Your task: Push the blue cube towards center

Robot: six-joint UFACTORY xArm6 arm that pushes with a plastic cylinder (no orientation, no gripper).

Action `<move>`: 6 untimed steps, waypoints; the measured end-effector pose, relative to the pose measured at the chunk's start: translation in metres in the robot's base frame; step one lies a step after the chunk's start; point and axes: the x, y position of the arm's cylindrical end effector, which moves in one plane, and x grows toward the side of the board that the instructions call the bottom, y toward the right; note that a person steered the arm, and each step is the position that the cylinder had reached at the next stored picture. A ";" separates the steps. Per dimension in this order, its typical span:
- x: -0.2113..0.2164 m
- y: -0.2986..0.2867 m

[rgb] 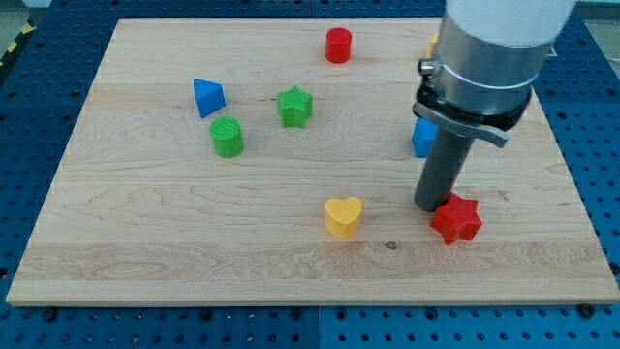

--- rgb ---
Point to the green star block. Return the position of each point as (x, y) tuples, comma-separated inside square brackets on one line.
[(295, 107)]

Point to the blue triangular prism block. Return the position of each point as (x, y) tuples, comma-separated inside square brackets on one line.
[(209, 97)]

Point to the yellow block behind arm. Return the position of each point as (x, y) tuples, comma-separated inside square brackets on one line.
[(433, 41)]

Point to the yellow heart block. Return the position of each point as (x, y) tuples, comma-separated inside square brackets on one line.
[(342, 216)]

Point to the blue cube block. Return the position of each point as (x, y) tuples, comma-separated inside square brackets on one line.
[(423, 137)]

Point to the light wooden board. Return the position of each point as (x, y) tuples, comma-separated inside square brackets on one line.
[(143, 212)]

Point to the green cylinder block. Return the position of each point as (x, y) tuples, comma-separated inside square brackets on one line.
[(226, 134)]

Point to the red star block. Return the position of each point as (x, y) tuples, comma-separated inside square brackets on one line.
[(457, 219)]

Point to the red cylinder block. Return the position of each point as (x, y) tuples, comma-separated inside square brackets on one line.
[(338, 45)]

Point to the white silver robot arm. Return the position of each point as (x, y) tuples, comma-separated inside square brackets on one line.
[(477, 81)]

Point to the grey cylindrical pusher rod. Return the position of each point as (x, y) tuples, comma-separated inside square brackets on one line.
[(441, 169)]

